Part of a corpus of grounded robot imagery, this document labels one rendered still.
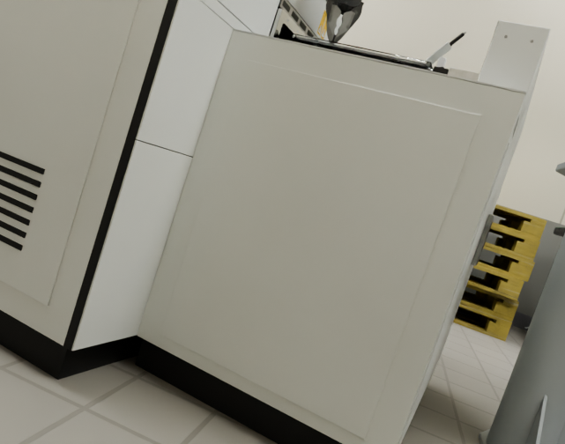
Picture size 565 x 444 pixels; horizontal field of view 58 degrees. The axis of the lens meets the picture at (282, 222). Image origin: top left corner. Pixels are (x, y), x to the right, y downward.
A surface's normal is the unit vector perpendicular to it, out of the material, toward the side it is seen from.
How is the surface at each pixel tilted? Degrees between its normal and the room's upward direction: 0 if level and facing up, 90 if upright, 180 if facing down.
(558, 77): 90
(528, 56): 90
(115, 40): 90
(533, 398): 90
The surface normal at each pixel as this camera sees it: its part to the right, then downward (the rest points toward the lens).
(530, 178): -0.23, 0.00
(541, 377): -0.62, -0.14
